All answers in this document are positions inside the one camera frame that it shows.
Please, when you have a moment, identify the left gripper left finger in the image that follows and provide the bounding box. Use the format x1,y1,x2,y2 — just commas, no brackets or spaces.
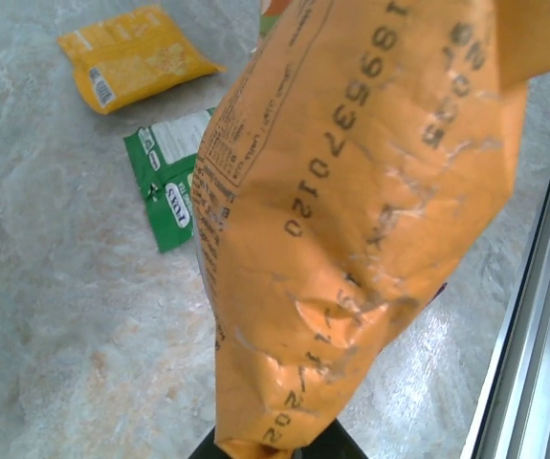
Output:
196,424,237,459

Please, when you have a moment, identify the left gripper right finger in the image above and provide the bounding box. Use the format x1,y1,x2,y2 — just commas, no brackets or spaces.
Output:
297,415,369,459

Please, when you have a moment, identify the orange snack packet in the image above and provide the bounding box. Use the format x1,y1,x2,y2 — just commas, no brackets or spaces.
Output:
195,0,550,455

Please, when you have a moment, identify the green Fox's candy packet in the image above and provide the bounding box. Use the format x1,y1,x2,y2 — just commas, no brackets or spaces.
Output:
122,107,218,254

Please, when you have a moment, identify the yellow snack packet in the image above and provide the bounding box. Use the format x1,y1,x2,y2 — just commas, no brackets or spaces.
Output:
56,3,228,116

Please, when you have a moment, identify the wide aluminium mounting rail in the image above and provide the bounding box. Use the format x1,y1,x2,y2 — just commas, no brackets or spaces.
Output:
473,76,550,459

